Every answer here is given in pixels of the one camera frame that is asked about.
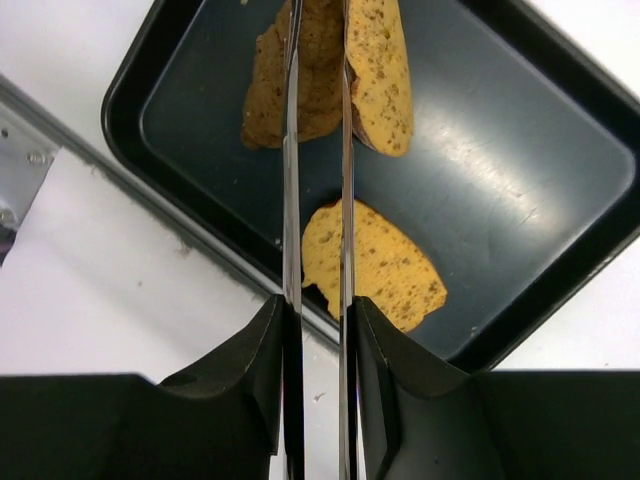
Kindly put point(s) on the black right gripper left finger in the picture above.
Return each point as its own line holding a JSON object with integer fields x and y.
{"x": 238, "y": 384}

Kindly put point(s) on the black baking tray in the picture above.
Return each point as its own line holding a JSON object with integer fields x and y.
{"x": 522, "y": 179}

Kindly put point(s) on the large flat bread slice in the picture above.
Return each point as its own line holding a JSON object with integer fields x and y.
{"x": 390, "y": 269}

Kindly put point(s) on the metal tongs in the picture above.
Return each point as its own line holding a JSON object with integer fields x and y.
{"x": 292, "y": 355}

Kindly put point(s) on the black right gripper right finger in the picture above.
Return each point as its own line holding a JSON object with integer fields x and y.
{"x": 422, "y": 418}

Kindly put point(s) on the bread slice with crust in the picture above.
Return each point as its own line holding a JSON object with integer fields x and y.
{"x": 379, "y": 76}

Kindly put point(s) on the brown croissant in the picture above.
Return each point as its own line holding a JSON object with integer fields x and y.
{"x": 320, "y": 53}

